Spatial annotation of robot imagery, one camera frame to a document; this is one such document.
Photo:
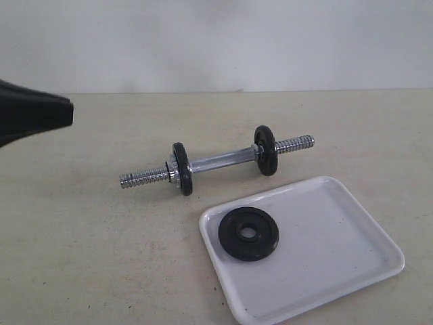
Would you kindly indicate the black plate on bar left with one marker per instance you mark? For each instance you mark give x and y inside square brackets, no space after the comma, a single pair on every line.
[183,168]

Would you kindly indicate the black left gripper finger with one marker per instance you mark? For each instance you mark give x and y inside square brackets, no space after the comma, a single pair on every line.
[26,112]

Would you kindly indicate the black weight plate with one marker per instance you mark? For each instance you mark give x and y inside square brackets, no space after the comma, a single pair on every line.
[248,234]

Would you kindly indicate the black plate on bar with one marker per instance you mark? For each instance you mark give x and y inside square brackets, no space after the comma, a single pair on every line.
[183,168]
[267,160]

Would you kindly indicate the chrome collar nut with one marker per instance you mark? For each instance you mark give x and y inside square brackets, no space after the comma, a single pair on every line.
[173,170]

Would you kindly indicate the chrome threaded dumbbell bar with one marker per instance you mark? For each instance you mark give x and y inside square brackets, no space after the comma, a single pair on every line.
[227,159]

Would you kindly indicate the black plate on bar right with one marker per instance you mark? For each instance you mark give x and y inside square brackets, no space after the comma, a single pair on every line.
[267,160]

